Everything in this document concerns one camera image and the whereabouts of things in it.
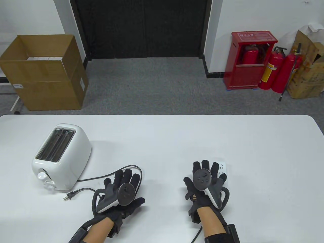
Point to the person's left hand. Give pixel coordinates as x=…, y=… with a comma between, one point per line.
x=129, y=177

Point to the person's right hand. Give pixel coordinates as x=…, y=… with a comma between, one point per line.
x=196, y=200

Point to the white power strip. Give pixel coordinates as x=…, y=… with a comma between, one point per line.
x=224, y=168

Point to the white toaster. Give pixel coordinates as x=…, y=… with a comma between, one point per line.
x=76, y=152

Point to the person's right forearm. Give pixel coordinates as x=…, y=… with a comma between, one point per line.
x=210, y=222

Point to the person's left forearm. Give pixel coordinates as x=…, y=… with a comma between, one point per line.
x=98, y=230

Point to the black white left hand controller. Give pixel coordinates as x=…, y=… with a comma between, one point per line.
x=126, y=195

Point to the black white hand controller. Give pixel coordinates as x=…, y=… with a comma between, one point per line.
x=202, y=179
x=126, y=195

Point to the black white right hand controller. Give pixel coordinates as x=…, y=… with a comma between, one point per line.
x=202, y=179

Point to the large brown cardboard box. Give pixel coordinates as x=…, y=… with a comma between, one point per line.
x=50, y=93

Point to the red fire extinguisher cabinet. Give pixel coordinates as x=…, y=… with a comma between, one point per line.
x=243, y=76

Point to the black double door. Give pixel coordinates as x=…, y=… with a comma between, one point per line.
x=141, y=27

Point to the yellow label red fire extinguisher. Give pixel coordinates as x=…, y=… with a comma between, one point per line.
x=276, y=59

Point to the crumpled brown cardboard box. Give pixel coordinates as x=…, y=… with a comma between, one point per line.
x=308, y=81

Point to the white crumpled paper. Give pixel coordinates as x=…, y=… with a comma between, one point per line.
x=315, y=27

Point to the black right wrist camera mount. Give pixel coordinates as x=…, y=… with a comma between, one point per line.
x=231, y=233

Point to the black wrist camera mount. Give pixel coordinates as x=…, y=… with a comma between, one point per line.
x=231, y=233
x=78, y=233

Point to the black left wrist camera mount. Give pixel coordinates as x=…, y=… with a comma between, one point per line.
x=78, y=233

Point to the white metal stand frame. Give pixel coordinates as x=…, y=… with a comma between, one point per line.
x=14, y=103

